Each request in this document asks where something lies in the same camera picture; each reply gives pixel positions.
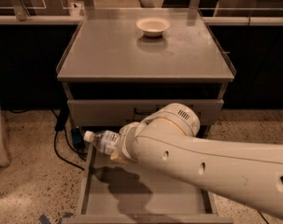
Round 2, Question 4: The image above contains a blue floor tape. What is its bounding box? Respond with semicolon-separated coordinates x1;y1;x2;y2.
38;212;74;224

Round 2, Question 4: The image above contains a white paper bowl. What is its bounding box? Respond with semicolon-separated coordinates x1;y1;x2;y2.
136;17;170;37

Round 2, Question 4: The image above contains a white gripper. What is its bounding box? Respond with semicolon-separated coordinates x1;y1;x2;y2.
110;122;139;163

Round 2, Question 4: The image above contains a clear plastic bottle white cap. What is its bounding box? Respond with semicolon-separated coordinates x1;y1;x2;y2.
83;131;120;155

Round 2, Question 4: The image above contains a black floor cable right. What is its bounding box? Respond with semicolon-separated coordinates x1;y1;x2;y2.
258;211;271;224

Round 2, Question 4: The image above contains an open grey middle drawer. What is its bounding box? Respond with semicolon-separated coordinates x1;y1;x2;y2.
62;147;233;224

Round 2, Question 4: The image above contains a closed grey top drawer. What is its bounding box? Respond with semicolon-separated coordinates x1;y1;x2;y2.
67;99;224;127

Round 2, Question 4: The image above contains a blue power adapter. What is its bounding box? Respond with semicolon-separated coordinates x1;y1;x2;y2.
71;128;84;148

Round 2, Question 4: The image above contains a black power strip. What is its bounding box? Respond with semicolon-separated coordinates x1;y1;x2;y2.
55;105;69;132

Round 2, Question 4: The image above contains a black drawer handle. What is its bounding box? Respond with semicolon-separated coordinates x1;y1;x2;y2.
134;108;157;116

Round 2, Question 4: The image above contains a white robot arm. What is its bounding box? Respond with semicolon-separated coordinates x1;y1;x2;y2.
111;104;283;220

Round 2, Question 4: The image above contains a black floor cable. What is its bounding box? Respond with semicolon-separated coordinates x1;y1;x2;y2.
258;211;271;224
50;108;89;172

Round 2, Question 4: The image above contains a grey drawer cabinet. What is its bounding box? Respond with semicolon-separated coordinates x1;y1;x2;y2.
55;7;237;224

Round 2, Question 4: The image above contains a black floor cable left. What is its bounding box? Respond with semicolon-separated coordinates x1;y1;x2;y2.
50;108;89;172

